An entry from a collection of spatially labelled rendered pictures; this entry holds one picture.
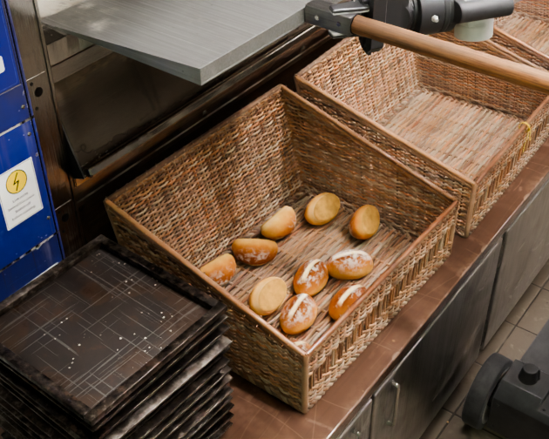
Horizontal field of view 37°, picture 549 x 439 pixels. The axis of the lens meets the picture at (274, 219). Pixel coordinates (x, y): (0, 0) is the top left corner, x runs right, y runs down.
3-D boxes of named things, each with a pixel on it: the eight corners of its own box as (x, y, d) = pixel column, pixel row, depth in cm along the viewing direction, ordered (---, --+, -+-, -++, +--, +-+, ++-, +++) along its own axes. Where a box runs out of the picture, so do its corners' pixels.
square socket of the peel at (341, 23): (362, 30, 136) (362, 10, 134) (349, 37, 133) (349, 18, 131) (315, 15, 140) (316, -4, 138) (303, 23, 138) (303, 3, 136)
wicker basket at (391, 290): (115, 305, 172) (95, 199, 154) (280, 178, 206) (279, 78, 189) (306, 420, 148) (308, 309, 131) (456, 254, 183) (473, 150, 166)
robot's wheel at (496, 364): (491, 383, 228) (500, 336, 214) (508, 392, 225) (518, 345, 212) (457, 435, 216) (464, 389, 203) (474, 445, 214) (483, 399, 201)
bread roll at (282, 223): (293, 199, 186) (308, 217, 186) (278, 211, 192) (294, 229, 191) (266, 220, 180) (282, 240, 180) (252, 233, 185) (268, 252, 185)
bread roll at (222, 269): (234, 246, 173) (248, 269, 173) (223, 256, 179) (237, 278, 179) (196, 268, 168) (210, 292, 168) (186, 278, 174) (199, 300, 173)
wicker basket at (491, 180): (288, 172, 208) (288, 74, 191) (396, 80, 244) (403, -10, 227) (468, 243, 186) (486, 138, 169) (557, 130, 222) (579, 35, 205)
